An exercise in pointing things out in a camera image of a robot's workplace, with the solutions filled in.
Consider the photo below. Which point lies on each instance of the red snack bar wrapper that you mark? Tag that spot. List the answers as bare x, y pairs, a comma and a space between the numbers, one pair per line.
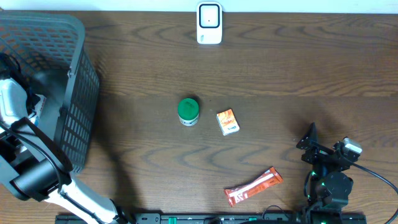
269, 178

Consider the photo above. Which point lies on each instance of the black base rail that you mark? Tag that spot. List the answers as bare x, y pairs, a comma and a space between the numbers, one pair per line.
270, 217

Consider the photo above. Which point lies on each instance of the orange tissue pack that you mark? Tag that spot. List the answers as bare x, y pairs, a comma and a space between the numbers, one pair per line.
227, 122

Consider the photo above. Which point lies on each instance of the green lid jar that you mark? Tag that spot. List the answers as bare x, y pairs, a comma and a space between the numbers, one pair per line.
188, 112

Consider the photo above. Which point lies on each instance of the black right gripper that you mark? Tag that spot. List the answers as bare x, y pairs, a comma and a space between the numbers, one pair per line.
319, 151

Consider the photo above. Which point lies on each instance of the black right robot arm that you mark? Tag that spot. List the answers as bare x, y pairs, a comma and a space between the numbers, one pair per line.
326, 186

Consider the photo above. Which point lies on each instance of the white barcode scanner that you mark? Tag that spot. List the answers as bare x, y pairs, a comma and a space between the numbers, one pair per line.
209, 23

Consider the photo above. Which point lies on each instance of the grey plastic basket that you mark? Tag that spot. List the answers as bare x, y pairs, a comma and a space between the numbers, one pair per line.
50, 51

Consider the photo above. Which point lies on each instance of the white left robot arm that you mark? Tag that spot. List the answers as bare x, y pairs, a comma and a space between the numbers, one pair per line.
32, 165

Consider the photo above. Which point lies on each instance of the white green medicine box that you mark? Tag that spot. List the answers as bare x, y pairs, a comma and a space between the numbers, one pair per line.
35, 118

